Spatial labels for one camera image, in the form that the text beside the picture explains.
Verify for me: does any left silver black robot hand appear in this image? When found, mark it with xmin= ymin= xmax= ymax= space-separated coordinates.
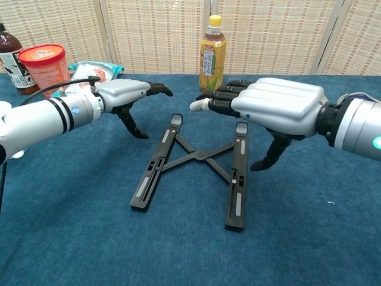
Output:
xmin=95 ymin=79 xmax=174 ymax=140

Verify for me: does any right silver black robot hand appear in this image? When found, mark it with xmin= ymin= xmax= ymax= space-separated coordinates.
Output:
xmin=189 ymin=77 xmax=330 ymax=172

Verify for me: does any black folding laptop stand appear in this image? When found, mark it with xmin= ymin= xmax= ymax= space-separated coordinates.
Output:
xmin=129 ymin=113 xmax=250 ymax=232

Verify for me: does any teal snack bag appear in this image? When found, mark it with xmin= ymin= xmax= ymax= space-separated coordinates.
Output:
xmin=52 ymin=60 xmax=125 ymax=98

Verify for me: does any woven folding screen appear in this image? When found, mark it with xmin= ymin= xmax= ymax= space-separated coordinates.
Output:
xmin=0 ymin=0 xmax=381 ymax=76

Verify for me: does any orange instant noodle cup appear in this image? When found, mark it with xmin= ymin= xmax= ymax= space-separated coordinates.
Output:
xmin=18 ymin=43 xmax=71 ymax=99

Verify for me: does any yellow tea bottle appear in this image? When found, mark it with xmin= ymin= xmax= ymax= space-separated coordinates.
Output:
xmin=198 ymin=14 xmax=227 ymax=93

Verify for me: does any dark sauce bottle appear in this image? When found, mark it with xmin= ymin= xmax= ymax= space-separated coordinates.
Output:
xmin=0 ymin=23 xmax=41 ymax=96

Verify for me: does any blue table mat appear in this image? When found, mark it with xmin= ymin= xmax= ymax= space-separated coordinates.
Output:
xmin=0 ymin=73 xmax=381 ymax=286

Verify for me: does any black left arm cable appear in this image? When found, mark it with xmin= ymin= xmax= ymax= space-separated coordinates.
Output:
xmin=0 ymin=76 xmax=101 ymax=215

